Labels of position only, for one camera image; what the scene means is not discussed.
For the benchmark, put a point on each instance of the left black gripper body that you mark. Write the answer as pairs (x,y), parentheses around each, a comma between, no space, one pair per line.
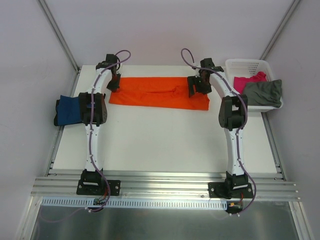
(113,85)

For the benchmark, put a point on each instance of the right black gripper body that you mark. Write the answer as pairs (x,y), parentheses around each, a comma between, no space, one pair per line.
(195,84)

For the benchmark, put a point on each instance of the orange t shirt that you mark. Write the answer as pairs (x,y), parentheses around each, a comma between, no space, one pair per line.
(159,92)

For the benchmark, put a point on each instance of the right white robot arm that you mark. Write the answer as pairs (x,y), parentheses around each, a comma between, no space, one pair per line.
(232,117)

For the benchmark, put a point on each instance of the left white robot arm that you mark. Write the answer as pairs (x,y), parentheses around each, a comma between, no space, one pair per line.
(103,74)

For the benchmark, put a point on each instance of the white plastic basket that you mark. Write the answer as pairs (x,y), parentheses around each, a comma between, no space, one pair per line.
(248,68)

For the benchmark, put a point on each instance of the pink t shirt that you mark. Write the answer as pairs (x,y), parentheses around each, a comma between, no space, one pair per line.
(239,83)

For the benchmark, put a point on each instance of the blue folded t shirt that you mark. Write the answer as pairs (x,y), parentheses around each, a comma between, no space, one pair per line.
(67,111)

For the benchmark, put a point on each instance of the grey t shirt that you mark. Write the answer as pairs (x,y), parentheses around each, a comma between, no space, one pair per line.
(264,93)

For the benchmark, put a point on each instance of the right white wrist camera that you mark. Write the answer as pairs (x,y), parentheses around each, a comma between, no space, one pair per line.
(196,69)

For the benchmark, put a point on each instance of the aluminium mounting rail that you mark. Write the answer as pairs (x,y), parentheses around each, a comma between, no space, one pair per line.
(165,185)

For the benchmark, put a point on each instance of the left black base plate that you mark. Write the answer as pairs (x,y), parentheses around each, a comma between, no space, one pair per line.
(99,189)

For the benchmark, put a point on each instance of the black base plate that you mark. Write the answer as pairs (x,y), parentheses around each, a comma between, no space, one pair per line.
(99,189)
(220,190)

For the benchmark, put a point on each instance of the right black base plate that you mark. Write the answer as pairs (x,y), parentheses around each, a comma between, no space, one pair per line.
(220,190)

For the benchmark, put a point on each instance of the white slotted cable duct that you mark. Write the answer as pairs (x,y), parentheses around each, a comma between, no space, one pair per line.
(136,203)

